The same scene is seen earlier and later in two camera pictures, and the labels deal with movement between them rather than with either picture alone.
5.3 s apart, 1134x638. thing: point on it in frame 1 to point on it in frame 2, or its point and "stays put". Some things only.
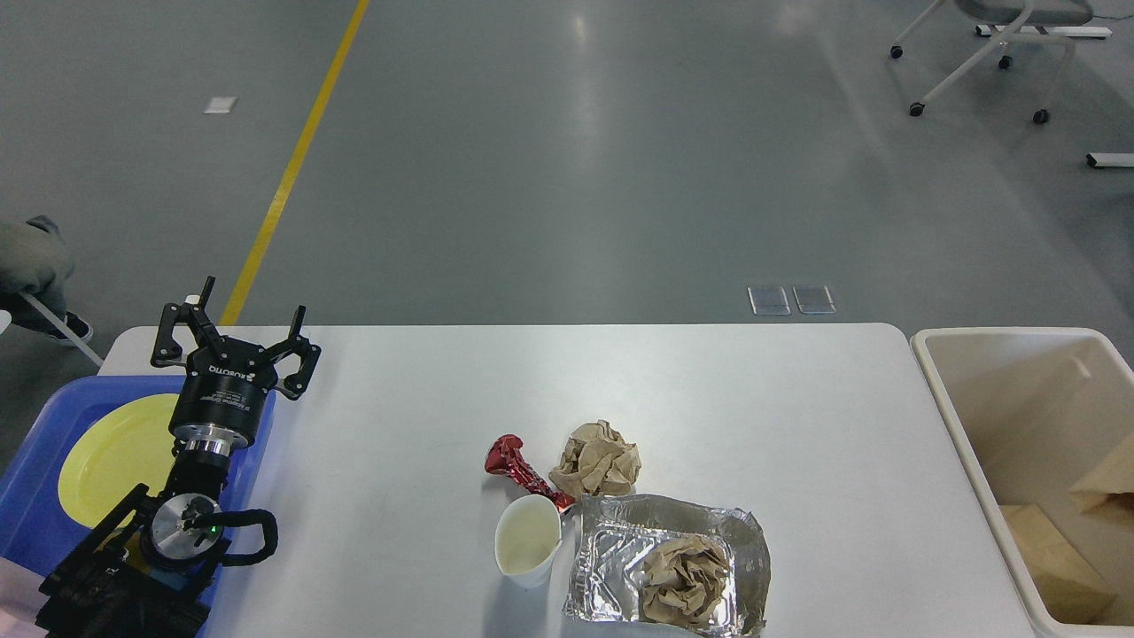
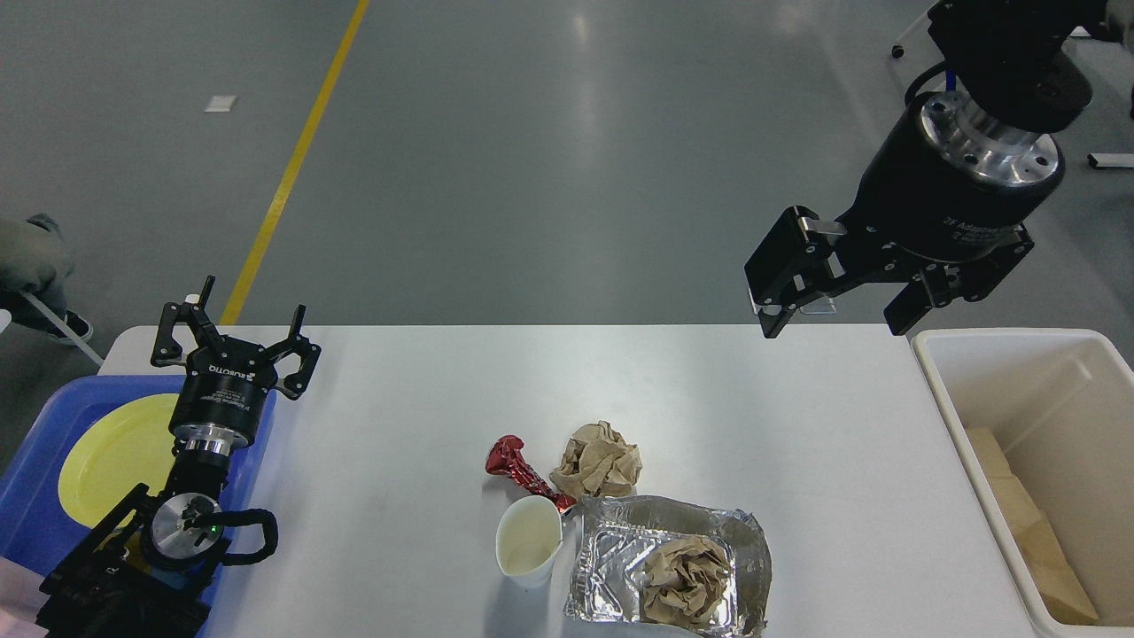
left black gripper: [219, 403] stays put
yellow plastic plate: [128, 447] stays put
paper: [682, 580] stays put
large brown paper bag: [1110, 492] to [1021, 514]
